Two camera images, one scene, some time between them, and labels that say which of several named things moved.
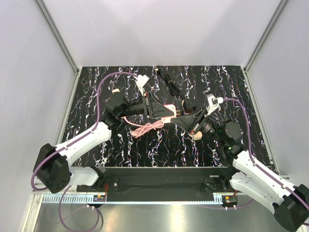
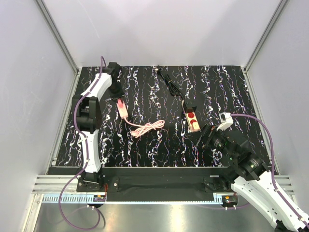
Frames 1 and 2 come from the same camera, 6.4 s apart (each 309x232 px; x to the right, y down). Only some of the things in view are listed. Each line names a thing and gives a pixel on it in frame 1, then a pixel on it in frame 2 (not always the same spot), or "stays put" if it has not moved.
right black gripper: x=187 y=123 -> x=210 y=132
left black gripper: x=156 y=109 -> x=120 y=94
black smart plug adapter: x=190 y=103 stays put
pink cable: x=147 y=126 stays put
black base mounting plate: x=162 y=180 stays put
